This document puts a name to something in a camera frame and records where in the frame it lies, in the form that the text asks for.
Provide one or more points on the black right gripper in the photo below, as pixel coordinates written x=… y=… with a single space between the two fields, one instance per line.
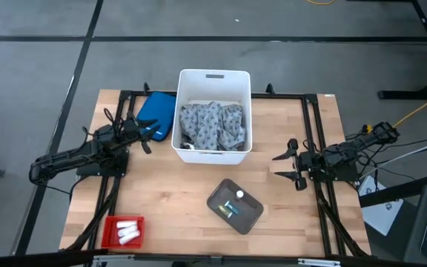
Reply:
x=304 y=163

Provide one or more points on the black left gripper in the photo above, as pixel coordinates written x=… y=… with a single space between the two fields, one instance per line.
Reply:
x=132 y=131

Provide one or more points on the grey blue patterned cloth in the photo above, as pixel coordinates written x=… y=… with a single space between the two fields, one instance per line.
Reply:
x=210 y=126

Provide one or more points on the white gauze roll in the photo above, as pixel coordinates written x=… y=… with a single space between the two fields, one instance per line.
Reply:
x=129 y=237
x=126 y=224
x=128 y=230

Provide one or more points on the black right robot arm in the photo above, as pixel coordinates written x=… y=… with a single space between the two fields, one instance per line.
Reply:
x=347 y=152

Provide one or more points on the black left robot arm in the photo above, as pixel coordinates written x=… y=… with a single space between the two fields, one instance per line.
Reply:
x=65 y=157

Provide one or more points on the white perforated plastic basket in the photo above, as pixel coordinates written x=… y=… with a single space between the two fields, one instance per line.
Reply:
x=213 y=83

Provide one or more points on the red plastic bin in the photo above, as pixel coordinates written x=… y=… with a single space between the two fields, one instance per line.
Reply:
x=109 y=239

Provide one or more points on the blue zip pouch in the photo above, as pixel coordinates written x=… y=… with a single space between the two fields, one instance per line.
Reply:
x=158 y=107

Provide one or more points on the white capped vial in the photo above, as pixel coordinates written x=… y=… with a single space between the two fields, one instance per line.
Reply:
x=239 y=194

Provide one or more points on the dark grey plastic tray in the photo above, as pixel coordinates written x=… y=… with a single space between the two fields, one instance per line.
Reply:
x=247 y=219

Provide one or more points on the blue tube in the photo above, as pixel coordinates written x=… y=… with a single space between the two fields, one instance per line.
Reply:
x=232 y=207

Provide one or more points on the green tube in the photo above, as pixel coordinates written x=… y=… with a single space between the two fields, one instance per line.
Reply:
x=224 y=211

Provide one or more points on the white paper box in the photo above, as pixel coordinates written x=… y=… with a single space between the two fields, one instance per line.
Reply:
x=380 y=215

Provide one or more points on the black metal crossbar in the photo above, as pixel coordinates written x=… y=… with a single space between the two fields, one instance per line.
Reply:
x=213 y=260

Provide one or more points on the black table beam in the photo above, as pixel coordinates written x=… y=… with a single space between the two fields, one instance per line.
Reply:
x=402 y=190

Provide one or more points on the black table leg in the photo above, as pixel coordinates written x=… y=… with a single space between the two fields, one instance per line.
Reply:
x=413 y=94

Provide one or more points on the black metal table frame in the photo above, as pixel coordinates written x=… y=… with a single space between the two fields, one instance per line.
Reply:
x=284 y=95

